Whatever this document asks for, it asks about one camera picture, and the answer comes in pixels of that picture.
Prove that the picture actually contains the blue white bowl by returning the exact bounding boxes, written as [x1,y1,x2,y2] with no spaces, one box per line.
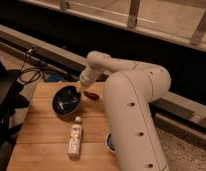
[106,133,115,153]

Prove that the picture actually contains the red object on table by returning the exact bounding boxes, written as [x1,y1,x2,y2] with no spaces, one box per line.
[84,91,99,100]

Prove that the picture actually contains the white plastic bottle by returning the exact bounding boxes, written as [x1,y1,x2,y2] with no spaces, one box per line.
[68,116,82,158]

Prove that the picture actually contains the blue object behind table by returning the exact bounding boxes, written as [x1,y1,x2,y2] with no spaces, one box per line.
[45,74,66,82]

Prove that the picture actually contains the black cable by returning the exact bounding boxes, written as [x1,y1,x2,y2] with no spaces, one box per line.
[16,46,50,85]

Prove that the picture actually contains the black chair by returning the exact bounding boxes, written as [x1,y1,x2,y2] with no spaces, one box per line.
[0,54,30,154]

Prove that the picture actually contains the metal window rail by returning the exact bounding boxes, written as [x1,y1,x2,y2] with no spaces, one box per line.
[20,0,206,52]

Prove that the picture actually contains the dark ceramic bowl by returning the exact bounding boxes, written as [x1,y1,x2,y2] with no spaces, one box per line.
[52,86,81,115]

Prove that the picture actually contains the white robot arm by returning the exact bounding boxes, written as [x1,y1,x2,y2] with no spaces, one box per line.
[79,51,171,171]

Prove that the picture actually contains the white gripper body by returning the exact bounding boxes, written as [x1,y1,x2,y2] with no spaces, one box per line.
[77,67,100,93]

